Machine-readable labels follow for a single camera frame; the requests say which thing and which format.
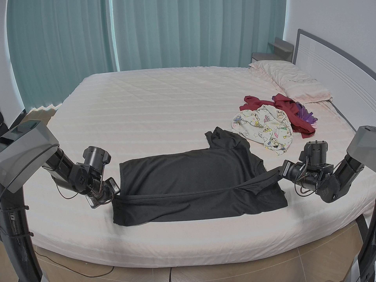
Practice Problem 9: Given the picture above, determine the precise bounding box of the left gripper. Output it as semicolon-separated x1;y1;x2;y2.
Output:
100;177;121;202

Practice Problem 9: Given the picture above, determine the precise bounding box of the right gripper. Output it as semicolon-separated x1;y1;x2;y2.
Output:
280;160;309;186

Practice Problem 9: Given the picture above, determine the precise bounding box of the black polo shirt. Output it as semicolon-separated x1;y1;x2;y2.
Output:
112;126;288;227

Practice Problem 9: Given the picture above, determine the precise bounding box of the bed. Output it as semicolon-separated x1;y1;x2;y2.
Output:
22;28;376;269

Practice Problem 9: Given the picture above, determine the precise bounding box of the dark red garment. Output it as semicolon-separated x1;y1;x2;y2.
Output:
239;94;316;139

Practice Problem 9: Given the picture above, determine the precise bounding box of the white printed pyjama top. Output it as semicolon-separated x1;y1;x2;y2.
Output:
230;105;294;157

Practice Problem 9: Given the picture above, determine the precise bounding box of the purple garment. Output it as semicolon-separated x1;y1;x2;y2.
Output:
295;102;319;128

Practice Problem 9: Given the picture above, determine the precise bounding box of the cream pillow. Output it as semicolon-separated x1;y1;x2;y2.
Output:
248;60;334;104

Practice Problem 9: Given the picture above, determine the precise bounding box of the grey bedside table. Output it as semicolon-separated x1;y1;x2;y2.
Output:
251;37;294;63

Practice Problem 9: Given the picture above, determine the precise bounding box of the blue-green curtain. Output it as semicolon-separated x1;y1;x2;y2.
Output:
6;0;119;112
110;0;288;71

